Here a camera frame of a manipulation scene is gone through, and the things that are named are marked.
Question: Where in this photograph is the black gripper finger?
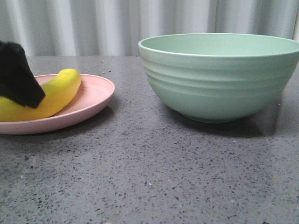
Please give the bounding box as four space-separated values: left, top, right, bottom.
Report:
0 41 45 108

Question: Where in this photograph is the yellow banana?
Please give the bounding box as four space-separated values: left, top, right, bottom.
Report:
0 69 81 122

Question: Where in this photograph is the pink plate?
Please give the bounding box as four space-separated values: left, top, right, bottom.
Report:
0 74 115 135

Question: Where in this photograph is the green ribbed bowl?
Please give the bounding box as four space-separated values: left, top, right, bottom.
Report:
138 33 299 123

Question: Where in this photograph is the white pleated curtain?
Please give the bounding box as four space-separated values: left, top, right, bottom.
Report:
0 0 299 56

